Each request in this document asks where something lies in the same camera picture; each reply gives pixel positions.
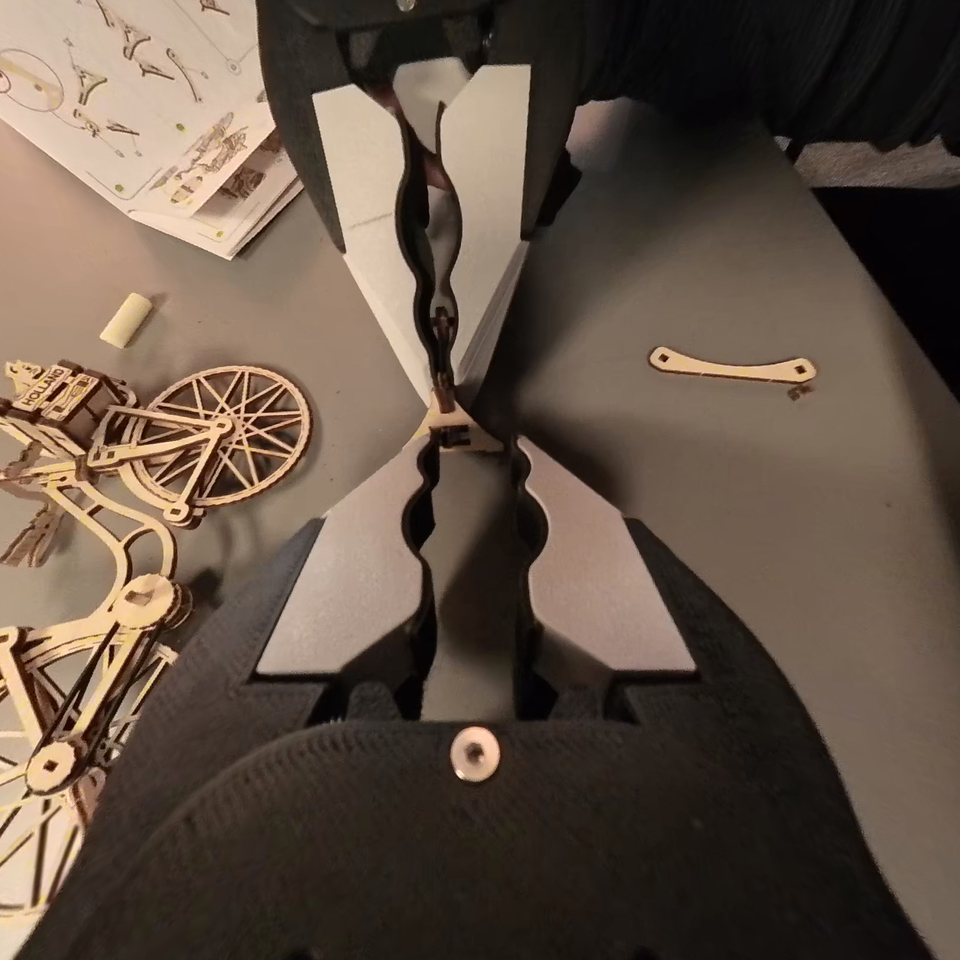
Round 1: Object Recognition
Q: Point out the white instruction booklet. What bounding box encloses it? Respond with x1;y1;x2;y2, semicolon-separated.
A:
0;0;305;262

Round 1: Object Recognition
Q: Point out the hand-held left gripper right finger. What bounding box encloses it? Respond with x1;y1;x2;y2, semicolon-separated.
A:
510;437;699;723

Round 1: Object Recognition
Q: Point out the wooden bicycle model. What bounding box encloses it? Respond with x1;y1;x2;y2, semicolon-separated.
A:
0;360;312;920

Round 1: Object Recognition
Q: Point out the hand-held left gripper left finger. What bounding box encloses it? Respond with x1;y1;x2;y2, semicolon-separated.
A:
253;437;445;723

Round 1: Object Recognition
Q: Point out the curved wooden strip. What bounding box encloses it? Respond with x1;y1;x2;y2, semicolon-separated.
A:
648;345;819;387
431;341;459;414

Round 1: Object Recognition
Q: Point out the pale yellow wax block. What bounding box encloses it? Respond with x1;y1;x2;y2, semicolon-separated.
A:
99;292;153;348

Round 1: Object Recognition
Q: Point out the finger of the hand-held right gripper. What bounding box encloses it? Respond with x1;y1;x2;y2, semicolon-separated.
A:
309;81;451;402
436;63;537;387

